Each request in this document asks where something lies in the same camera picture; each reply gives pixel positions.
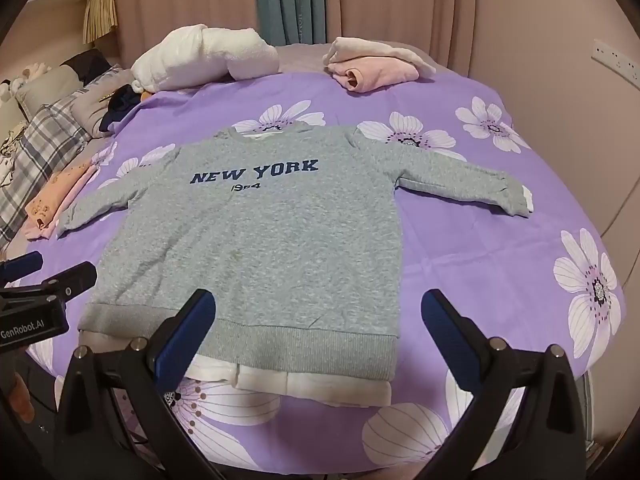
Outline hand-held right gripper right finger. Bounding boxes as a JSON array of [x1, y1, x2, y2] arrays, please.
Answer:
[[421, 288, 588, 480]]

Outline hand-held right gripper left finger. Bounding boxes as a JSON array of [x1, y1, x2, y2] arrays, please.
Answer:
[[54, 288, 217, 480]]

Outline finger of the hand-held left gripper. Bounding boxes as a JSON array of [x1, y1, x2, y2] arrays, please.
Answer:
[[0, 251, 45, 286], [30, 261, 98, 306]]

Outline grey fleece shorts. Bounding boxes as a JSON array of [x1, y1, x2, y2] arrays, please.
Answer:
[[56, 122, 535, 407]]

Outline orange pink folded garment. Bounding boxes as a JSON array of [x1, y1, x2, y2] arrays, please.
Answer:
[[22, 160, 103, 241]]

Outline purple floral bedsheet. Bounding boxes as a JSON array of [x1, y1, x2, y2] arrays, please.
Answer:
[[25, 72, 628, 476]]

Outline floral print cloth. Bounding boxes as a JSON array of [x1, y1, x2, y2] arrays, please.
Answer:
[[0, 125, 26, 186]]

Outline plaid grey blanket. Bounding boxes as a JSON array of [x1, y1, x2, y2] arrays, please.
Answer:
[[0, 67, 126, 251]]

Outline navy cloth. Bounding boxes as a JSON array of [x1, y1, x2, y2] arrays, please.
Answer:
[[98, 82, 146, 133]]

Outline grey pillow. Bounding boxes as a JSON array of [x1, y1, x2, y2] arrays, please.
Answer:
[[15, 62, 83, 121]]

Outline plush toy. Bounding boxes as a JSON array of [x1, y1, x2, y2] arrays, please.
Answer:
[[0, 62, 51, 96]]

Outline dark cloth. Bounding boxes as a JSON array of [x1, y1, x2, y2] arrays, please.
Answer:
[[62, 49, 113, 86]]

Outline white plush blanket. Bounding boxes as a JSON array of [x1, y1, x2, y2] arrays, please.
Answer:
[[131, 23, 280, 93]]

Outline beige tasselled cloth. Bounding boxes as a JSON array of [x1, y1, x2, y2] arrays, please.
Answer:
[[82, 0, 118, 43]]

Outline cream folded garment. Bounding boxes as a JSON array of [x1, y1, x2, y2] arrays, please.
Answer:
[[324, 36, 437, 75]]

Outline pink curtain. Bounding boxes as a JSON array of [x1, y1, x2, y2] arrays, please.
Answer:
[[115, 0, 566, 76]]

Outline teal curtain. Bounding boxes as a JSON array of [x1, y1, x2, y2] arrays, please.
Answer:
[[255, 0, 326, 46]]

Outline white wall power strip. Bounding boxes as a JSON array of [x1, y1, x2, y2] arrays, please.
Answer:
[[591, 39, 638, 81]]

